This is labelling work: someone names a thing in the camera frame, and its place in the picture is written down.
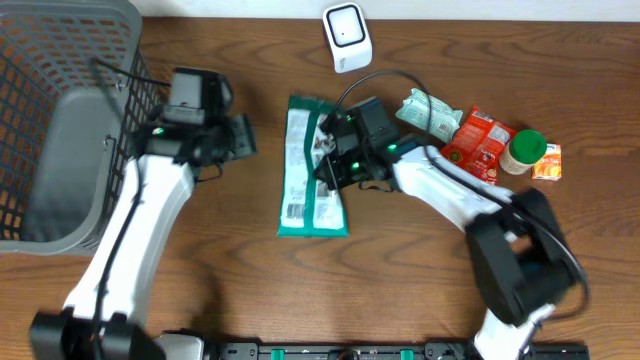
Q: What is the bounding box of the green white package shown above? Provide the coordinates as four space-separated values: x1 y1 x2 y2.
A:
277 95 348 238

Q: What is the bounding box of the mint green wipes pack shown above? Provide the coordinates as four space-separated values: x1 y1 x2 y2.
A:
395 88 463 143

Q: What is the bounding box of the red snack bag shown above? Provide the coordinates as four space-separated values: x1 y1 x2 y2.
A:
441 106 516 185

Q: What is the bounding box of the green lid spice jar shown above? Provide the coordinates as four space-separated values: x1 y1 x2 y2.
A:
499 129 547 175

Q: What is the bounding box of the small orange box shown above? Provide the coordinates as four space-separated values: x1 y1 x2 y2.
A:
531 144 562 181

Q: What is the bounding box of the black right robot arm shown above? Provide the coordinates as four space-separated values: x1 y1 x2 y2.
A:
313 135 584 359

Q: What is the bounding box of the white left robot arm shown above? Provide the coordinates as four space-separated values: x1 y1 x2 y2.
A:
29 114 257 359

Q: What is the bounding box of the white barcode scanner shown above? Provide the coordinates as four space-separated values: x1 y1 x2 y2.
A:
322 2 373 74

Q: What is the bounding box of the grey plastic shopping basket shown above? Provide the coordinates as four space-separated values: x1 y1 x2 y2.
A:
1 0 160 255

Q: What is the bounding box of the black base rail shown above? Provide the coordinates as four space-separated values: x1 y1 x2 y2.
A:
154 329 591 360

